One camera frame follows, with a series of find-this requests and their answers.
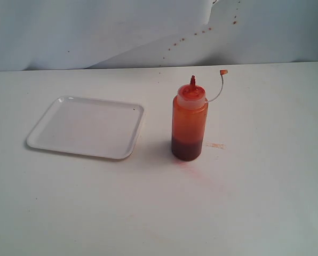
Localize white rectangular plastic tray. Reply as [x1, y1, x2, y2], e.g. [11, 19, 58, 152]
[26, 96, 145, 160]

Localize red sauce squeeze bottle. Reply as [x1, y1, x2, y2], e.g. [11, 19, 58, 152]
[171, 69, 228, 162]

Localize white backdrop sheet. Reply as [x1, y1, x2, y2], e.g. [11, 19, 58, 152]
[0, 1, 318, 71]

